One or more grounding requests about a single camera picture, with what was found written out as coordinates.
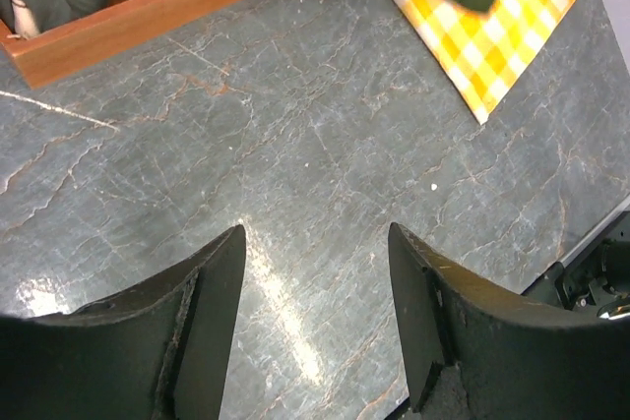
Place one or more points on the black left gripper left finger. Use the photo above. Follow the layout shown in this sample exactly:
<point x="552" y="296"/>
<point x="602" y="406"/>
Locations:
<point x="156" y="350"/>

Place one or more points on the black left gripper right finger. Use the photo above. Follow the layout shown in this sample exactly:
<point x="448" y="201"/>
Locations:
<point x="518" y="358"/>

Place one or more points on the orange compartment organizer box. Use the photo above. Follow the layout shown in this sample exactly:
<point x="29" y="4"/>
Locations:
<point x="121" y="26"/>

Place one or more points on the orange checkered cloth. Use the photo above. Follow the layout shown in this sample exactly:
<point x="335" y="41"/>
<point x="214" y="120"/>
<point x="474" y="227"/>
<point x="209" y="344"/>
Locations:
<point x="484" y="54"/>

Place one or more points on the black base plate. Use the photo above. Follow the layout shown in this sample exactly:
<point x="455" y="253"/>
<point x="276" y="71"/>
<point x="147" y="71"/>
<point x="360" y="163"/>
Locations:
<point x="593" y="279"/>

